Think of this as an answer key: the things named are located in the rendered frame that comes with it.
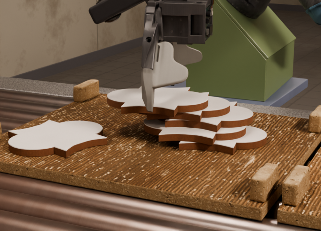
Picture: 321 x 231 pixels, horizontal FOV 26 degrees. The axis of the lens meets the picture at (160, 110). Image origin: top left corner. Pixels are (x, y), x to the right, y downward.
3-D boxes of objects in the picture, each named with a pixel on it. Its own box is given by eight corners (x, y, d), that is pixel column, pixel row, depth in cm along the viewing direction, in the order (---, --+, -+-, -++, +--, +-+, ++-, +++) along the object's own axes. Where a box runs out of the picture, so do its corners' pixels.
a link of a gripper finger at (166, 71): (182, 105, 86) (190, 38, 89) (135, 103, 87) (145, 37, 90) (186, 114, 89) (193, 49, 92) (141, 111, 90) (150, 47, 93)
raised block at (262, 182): (264, 182, 81) (265, 159, 80) (279, 185, 80) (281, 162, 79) (248, 201, 75) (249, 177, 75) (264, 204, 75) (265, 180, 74)
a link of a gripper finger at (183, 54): (203, 87, 103) (197, 43, 96) (164, 85, 104) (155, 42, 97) (206, 71, 105) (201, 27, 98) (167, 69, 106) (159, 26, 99)
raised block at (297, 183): (294, 185, 80) (295, 163, 79) (310, 188, 79) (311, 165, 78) (280, 205, 74) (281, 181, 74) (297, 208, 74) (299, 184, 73)
